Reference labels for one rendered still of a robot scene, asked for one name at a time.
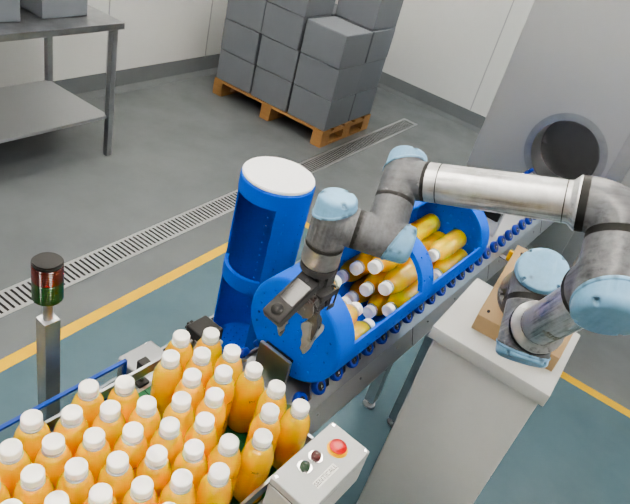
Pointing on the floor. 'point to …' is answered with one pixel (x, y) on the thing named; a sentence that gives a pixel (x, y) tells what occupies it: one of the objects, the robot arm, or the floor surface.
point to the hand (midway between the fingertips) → (290, 341)
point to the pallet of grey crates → (308, 60)
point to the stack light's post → (48, 358)
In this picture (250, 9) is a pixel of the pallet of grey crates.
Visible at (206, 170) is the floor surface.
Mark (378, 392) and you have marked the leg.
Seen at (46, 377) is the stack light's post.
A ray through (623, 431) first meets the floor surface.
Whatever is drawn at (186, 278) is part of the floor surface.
